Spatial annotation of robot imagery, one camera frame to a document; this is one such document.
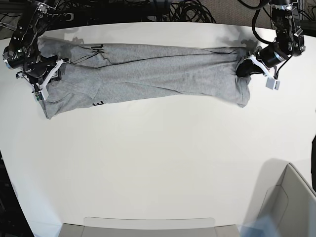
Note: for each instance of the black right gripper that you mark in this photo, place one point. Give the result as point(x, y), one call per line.
point(35, 73)

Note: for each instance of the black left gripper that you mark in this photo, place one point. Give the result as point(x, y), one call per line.
point(270, 55)

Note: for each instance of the grey T-shirt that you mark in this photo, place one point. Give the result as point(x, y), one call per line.
point(100, 74)

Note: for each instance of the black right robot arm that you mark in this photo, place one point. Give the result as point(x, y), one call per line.
point(23, 51)

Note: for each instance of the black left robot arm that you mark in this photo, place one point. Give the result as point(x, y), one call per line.
point(289, 41)

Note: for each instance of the black power strip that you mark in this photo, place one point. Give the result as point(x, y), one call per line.
point(67, 17)

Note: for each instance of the grey bin right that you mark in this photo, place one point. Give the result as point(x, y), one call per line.
point(291, 205)

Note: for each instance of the grey bin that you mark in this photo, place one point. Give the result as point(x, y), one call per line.
point(108, 227)
point(291, 205)

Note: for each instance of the grey bin bottom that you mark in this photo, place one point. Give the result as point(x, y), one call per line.
point(108, 227)

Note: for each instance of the blue cloth in bin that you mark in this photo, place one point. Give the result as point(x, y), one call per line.
point(262, 227)

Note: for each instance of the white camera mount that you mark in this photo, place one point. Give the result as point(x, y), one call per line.
point(40, 91)
point(252, 65)

